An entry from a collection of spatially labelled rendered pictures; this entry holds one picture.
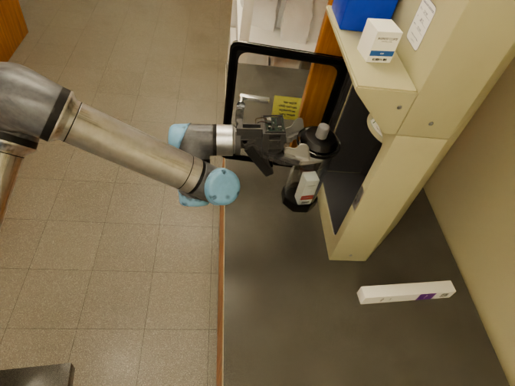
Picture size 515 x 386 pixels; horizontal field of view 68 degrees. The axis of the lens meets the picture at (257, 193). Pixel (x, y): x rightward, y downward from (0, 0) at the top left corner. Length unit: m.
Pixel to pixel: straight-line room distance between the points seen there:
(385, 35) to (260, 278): 0.66
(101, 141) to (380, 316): 0.80
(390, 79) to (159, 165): 0.45
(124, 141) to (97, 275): 1.51
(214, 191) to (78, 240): 1.62
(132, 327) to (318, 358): 1.20
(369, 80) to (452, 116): 0.18
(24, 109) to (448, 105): 0.72
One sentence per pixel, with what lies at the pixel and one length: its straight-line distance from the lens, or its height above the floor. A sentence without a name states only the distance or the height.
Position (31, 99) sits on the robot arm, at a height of 1.46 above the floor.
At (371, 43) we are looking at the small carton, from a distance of 0.77.
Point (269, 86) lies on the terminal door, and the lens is 1.07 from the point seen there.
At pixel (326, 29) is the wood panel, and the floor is 1.43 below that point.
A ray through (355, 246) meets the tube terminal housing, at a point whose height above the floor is 1.01.
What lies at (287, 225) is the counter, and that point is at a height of 0.94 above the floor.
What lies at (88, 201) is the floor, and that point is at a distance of 2.47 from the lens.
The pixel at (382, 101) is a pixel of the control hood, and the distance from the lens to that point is 0.74.
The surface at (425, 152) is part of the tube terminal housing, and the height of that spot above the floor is 1.37.
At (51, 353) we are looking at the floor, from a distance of 2.05.
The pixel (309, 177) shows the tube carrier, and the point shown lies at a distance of 0.97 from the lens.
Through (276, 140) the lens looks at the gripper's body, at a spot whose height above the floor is 1.28.
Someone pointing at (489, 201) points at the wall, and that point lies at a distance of 1.26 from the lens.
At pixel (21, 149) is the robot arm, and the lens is 0.84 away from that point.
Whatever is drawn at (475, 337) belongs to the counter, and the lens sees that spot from 1.22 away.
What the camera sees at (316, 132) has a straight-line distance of 0.93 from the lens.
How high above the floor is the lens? 1.86
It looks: 48 degrees down
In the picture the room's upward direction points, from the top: 12 degrees clockwise
